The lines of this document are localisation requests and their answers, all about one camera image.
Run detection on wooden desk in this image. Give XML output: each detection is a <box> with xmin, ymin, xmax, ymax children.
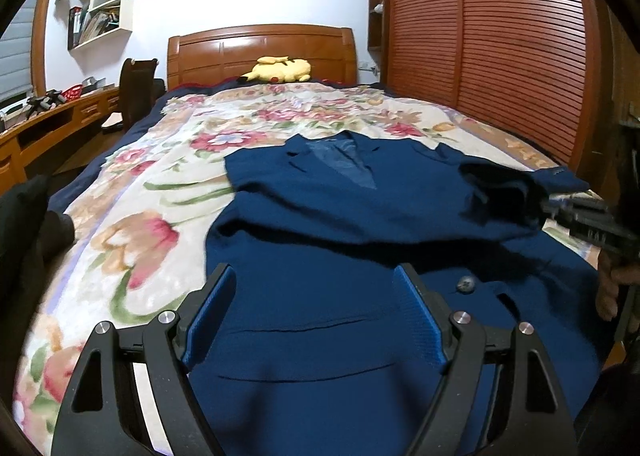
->
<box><xmin>0</xmin><ymin>83</ymin><xmax>123</xmax><ymax>181</ymax></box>

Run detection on dark wooden chair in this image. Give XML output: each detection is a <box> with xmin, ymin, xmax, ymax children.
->
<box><xmin>101</xmin><ymin>58</ymin><xmax>166</xmax><ymax>134</ymax></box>

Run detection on wooden bed headboard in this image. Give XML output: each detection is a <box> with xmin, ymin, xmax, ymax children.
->
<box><xmin>166</xmin><ymin>24</ymin><xmax>360</xmax><ymax>91</ymax></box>

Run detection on floral blanket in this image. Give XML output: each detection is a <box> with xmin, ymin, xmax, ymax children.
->
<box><xmin>12</xmin><ymin>83</ymin><xmax>601</xmax><ymax>456</ymax></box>

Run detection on yellow plush toy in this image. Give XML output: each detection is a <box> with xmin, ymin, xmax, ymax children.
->
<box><xmin>237</xmin><ymin>56</ymin><xmax>312</xmax><ymax>85</ymax></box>

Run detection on grey window blinds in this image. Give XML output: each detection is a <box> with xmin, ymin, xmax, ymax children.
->
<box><xmin>0</xmin><ymin>0</ymin><xmax>41</xmax><ymax>104</ymax></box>

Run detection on blue suit jacket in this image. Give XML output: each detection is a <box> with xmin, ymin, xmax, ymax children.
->
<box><xmin>187</xmin><ymin>131</ymin><xmax>617</xmax><ymax>456</ymax></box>

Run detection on dark cloth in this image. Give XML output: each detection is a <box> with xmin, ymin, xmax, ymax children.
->
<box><xmin>0</xmin><ymin>176</ymin><xmax>76</xmax><ymax>317</ymax></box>

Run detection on black tripod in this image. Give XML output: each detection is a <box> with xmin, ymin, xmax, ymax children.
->
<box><xmin>25</xmin><ymin>90</ymin><xmax>68</xmax><ymax>114</ymax></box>

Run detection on white wall shelf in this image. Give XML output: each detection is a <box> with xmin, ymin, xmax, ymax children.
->
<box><xmin>56</xmin><ymin>0</ymin><xmax>139</xmax><ymax>51</ymax></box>

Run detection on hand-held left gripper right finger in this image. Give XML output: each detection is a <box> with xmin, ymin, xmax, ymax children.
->
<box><xmin>392</xmin><ymin>263</ymin><xmax>576</xmax><ymax>456</ymax></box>

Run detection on wooden slatted wardrobe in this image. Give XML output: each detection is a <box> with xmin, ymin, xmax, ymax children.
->
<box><xmin>382</xmin><ymin>0</ymin><xmax>618</xmax><ymax>197</ymax></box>

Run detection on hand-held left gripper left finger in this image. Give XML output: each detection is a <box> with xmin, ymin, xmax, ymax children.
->
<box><xmin>50</xmin><ymin>262</ymin><xmax>237</xmax><ymax>456</ymax></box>

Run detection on navy bed sheet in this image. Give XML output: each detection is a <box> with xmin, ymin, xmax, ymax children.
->
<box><xmin>47</xmin><ymin>78</ymin><xmax>241</xmax><ymax>214</ymax></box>

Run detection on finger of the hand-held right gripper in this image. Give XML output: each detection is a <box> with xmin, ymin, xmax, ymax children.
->
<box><xmin>542</xmin><ymin>192</ymin><xmax>615</xmax><ymax>213</ymax></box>
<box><xmin>547</xmin><ymin>208</ymin><xmax>640</xmax><ymax>257</ymax></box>

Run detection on person's right hand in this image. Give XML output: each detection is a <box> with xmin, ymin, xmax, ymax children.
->
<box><xmin>596</xmin><ymin>250</ymin><xmax>640</xmax><ymax>321</ymax></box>

